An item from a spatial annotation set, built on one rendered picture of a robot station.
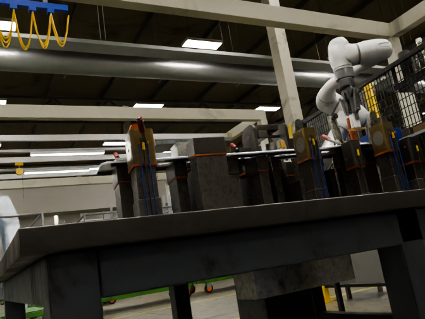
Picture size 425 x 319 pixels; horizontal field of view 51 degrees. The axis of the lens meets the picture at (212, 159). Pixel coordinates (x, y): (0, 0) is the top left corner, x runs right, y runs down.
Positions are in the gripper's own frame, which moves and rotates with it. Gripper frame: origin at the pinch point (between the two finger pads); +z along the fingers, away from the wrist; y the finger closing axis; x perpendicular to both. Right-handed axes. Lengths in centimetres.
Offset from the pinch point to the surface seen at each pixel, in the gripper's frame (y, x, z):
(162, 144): 27, 85, -1
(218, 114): 617, -199, -220
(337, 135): 14.4, 0.1, 2.6
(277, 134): 21.1, 29.0, -1.5
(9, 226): 623, 188, -45
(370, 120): -17.9, 7.3, 5.7
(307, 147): -22, 43, 17
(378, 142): -20.9, 8.4, 16.2
